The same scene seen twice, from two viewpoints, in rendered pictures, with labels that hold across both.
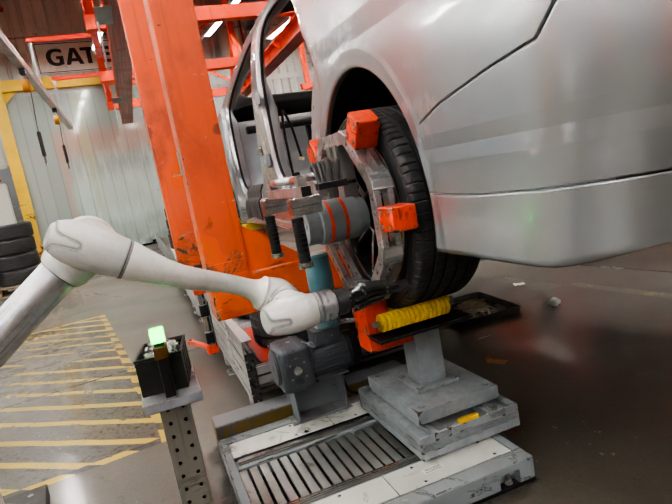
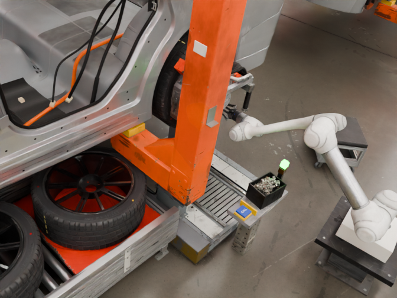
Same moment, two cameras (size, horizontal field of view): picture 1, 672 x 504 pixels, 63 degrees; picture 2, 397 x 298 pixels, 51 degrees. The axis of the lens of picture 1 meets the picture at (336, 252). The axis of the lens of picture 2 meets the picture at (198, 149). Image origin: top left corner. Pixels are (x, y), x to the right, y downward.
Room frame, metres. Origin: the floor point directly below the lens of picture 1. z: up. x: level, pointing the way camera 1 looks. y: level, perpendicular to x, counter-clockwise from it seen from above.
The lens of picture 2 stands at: (3.15, 1.85, 2.28)
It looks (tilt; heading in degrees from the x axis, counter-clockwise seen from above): 39 degrees down; 234
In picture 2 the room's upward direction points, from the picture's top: 11 degrees clockwise
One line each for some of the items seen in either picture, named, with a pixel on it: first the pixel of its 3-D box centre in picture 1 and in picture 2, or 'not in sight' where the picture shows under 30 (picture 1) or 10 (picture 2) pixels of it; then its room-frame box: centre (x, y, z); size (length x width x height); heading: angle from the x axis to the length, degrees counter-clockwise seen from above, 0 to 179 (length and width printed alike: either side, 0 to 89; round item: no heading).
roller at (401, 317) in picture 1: (413, 313); not in sight; (1.72, -0.21, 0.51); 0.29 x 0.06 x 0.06; 109
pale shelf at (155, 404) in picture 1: (168, 381); (258, 201); (1.73, 0.61, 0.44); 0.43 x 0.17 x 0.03; 19
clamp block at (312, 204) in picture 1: (304, 205); (246, 85); (1.58, 0.06, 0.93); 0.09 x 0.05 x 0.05; 109
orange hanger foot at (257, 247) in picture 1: (306, 253); (149, 141); (2.28, 0.12, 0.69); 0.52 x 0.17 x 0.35; 109
